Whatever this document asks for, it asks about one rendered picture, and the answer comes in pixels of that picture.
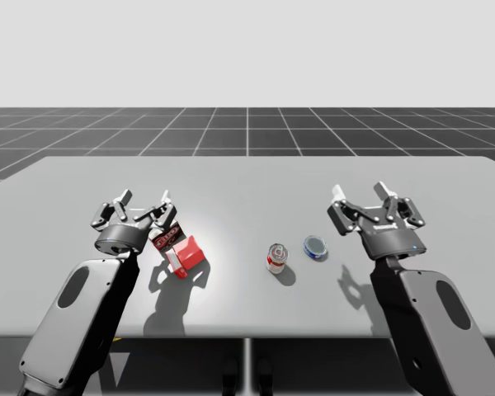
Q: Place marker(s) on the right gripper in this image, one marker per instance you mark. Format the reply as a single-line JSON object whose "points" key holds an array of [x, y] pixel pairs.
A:
{"points": [[389, 239]]}

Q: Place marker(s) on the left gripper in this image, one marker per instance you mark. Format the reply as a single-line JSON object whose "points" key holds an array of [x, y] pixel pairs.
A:
{"points": [[121, 238]]}

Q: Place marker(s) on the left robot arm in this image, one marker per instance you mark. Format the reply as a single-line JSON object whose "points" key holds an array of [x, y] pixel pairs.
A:
{"points": [[78, 313]]}

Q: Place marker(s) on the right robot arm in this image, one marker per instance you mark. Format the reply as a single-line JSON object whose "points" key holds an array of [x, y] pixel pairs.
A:
{"points": [[433, 321]]}

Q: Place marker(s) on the red and white carton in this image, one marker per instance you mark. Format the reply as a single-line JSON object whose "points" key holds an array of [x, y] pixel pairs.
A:
{"points": [[167, 238]]}

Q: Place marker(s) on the blue flat can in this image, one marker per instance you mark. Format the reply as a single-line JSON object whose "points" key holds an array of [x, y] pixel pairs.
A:
{"points": [[315, 246]]}

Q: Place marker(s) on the red and white can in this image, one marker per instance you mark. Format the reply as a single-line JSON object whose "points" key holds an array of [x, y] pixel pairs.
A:
{"points": [[277, 260]]}

